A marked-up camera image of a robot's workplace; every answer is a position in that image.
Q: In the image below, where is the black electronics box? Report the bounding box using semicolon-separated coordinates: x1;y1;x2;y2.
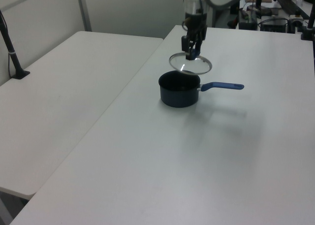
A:
237;9;258;31
260;17;289;33

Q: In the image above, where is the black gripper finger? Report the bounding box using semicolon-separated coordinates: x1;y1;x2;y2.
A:
195;29;207;54
181;35;195;61

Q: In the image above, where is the black camera pole with base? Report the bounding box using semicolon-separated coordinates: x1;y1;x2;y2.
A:
0;9;31;81

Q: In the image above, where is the dark saucepan with blue handle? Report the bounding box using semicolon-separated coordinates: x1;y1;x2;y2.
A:
158;71;245;109

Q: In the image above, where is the white folding side table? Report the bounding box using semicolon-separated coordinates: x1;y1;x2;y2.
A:
0;31;165;196

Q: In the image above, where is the grey metal partition post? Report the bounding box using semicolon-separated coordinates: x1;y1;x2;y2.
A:
75;0;93;32

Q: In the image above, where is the glass lid with blue knob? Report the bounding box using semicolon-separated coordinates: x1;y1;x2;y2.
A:
168;51;212;76

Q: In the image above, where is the black clamped camera pole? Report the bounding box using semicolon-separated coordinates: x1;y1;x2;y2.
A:
300;3;315;41

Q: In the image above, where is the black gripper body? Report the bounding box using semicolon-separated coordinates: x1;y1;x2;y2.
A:
184;12;208;42

